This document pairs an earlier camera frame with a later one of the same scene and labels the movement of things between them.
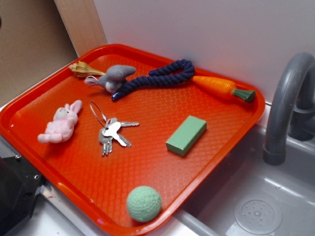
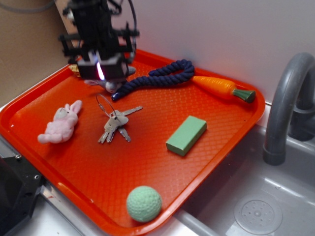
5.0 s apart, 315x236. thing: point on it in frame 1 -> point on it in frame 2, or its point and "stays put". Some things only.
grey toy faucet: (293, 92) stays put
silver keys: (111, 130) -> (116, 120)
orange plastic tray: (125, 138) stays put
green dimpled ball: (143, 203) stays put
